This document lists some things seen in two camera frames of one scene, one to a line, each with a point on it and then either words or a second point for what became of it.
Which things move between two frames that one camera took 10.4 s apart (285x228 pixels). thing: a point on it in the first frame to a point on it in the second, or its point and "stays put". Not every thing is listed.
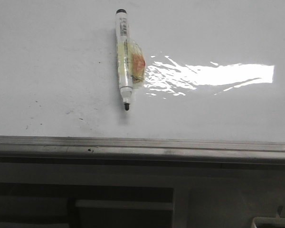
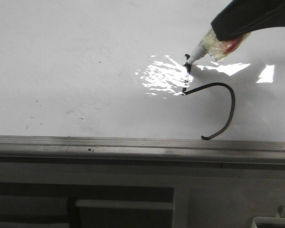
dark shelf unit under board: (15, 204) stays put
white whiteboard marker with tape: (131, 63) to (217, 50)
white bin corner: (257, 220) stays put
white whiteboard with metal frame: (218, 89) stays put
